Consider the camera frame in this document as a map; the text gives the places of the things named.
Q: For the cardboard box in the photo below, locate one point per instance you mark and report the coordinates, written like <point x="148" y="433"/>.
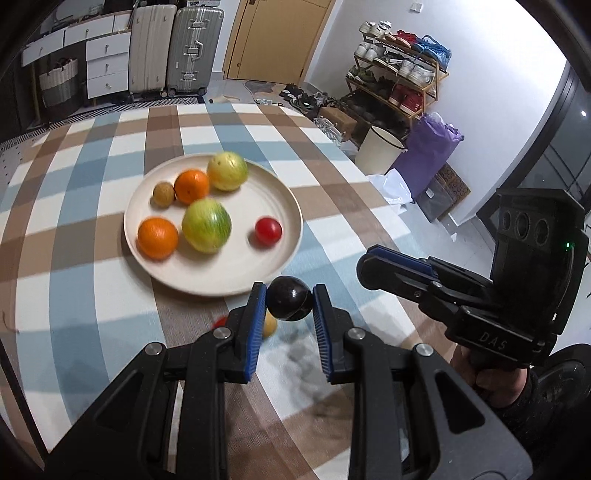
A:
<point x="339" y="119"/>

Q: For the beige suitcase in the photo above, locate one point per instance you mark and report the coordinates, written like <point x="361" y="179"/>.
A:
<point x="151" y="50"/>

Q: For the purple bag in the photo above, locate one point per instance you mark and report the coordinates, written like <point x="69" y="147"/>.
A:
<point x="425" y="152"/>

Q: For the white drawer dresser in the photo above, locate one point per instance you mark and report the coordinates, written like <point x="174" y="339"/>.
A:
<point x="104" y="60"/>

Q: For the silver suitcase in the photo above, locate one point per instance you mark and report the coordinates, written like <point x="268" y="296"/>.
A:
<point x="194" y="50"/>

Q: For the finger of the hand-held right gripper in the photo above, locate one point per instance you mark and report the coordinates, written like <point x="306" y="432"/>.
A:
<point x="415" y="263"/>
<point x="392" y="281"/>

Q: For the person's right hand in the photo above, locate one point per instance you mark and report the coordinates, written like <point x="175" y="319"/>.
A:
<point x="489" y="383"/>

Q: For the woven laundry basket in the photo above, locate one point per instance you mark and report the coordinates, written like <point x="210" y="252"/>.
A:
<point x="57" y="85"/>

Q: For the red tomato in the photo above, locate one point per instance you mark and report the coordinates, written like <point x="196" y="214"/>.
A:
<point x="219" y="321"/>
<point x="268" y="231"/>

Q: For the brown thread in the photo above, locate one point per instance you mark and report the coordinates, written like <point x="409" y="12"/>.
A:
<point x="9" y="325"/>

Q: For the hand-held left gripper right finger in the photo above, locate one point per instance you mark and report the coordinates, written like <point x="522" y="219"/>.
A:
<point x="323" y="332"/>

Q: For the dark grey storage box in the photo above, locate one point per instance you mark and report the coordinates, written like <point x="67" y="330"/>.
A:
<point x="436" y="203"/>

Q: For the person's right forearm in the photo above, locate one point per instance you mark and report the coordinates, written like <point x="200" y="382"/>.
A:
<point x="545" y="415"/>

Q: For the large yellow-green round fruit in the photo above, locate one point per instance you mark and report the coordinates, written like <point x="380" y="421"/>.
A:
<point x="206" y="225"/>

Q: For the wooden door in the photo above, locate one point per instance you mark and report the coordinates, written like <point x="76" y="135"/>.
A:
<point x="272" y="37"/>

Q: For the brown longan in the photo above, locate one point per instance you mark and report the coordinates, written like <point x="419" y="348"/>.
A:
<point x="269" y="325"/>
<point x="163" y="194"/>

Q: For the orange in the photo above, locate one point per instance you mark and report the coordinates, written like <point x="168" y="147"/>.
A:
<point x="192" y="186"/>
<point x="157" y="237"/>

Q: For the brown patterned doormat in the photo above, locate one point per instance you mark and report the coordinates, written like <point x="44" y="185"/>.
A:
<point x="455" y="180"/>

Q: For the wooden shoe rack with shoes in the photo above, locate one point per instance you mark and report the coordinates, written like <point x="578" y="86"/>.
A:
<point x="406" y="69"/>

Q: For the small yellow round fruit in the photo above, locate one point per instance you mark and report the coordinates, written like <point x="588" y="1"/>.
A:
<point x="227" y="170"/>

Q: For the white crumpled paper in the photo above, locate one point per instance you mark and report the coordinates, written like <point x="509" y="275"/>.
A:
<point x="392" y="187"/>

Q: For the pile of shoes on floor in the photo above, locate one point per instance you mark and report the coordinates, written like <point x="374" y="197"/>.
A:
<point x="304" y="99"/>

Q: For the grey floor rag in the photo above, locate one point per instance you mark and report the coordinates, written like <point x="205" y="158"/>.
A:
<point x="258" y="87"/>

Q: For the cream round plate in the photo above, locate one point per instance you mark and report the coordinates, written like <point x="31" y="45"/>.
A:
<point x="277" y="203"/>

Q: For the white bucket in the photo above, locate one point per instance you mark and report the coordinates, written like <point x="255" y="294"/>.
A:
<point x="378" y="150"/>

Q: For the dark purple plum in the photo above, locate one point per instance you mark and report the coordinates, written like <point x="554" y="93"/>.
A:
<point x="287" y="297"/>

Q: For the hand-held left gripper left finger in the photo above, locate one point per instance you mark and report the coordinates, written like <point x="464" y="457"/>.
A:
<point x="256" y="332"/>

